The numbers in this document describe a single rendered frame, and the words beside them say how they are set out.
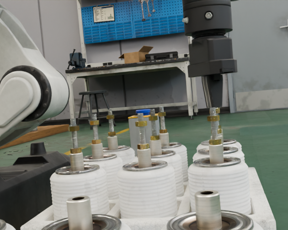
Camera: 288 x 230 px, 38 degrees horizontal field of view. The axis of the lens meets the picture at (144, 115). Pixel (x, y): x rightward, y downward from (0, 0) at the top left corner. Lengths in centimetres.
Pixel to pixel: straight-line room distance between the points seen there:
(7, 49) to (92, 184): 54
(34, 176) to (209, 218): 84
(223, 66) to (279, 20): 513
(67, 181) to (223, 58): 34
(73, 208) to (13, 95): 70
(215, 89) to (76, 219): 46
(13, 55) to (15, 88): 10
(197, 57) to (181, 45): 508
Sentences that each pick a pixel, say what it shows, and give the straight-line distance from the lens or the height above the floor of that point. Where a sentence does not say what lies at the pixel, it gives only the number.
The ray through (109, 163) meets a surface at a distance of 80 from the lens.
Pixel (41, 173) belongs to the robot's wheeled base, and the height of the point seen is 17.
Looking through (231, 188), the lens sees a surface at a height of 22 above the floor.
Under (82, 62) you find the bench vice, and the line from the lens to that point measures 546.
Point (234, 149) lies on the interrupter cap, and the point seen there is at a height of 25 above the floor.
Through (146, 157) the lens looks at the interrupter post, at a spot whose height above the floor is 27.
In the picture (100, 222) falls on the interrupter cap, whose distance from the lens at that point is 41.
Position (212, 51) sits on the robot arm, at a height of 43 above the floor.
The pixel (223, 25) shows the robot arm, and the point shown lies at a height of 48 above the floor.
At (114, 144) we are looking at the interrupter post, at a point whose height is 26.
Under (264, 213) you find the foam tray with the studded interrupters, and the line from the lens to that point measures 65.
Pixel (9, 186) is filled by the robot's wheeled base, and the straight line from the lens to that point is 106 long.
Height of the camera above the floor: 37
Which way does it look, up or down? 3 degrees down
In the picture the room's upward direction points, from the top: 5 degrees counter-clockwise
